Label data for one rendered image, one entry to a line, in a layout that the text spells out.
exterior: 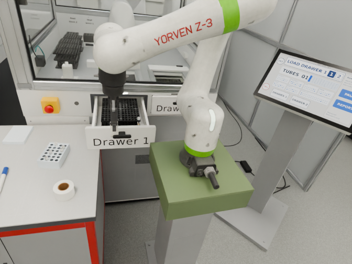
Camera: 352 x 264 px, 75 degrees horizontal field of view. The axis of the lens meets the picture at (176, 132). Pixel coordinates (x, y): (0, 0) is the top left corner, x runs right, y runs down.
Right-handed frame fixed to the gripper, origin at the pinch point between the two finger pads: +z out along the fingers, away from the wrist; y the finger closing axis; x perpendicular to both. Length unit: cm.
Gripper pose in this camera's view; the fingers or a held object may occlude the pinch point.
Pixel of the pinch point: (114, 129)
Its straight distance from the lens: 97.0
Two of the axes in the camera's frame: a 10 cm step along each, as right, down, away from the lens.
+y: 2.2, 5.8, -7.9
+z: -1.3, 8.2, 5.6
